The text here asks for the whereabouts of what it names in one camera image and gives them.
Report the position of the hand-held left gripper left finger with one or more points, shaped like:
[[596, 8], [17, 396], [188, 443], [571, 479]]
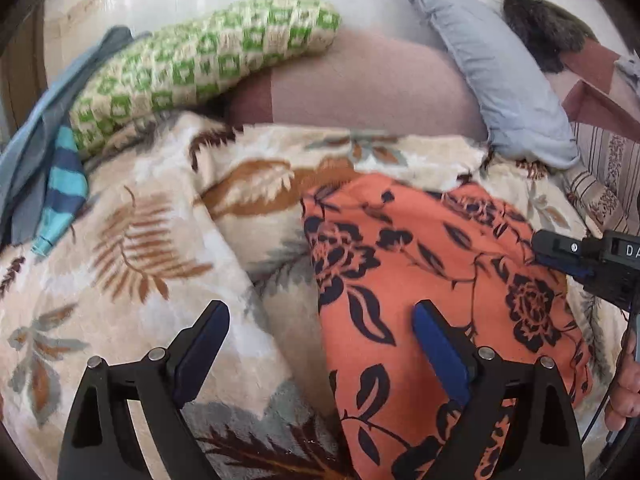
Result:
[[200, 355]]

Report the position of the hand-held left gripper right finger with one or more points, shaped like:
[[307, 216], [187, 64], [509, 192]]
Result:
[[440, 355]]

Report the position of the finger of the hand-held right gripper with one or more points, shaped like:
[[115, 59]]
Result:
[[560, 250]]

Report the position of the orange floral garment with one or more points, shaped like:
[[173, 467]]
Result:
[[400, 270]]

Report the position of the person's right hand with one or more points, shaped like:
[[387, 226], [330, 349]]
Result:
[[625, 395]]

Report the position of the striped floral bedsheet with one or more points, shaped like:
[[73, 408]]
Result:
[[610, 175]]

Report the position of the cream leaf print blanket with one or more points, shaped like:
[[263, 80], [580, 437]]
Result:
[[150, 260]]

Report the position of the brown cloth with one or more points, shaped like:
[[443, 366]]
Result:
[[600, 90]]

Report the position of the light blue pillow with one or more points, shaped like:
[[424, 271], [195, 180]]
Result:
[[500, 70]]

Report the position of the teal striped cloth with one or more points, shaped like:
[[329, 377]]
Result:
[[62, 185]]

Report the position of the dark fur cloth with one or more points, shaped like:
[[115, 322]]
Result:
[[540, 25]]

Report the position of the mauve quilted cushion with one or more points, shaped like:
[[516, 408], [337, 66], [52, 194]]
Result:
[[360, 80]]

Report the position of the blue-grey cloth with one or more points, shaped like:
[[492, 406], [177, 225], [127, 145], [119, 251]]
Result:
[[30, 150]]

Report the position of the green checkered pillow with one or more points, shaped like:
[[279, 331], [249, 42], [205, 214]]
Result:
[[200, 65]]

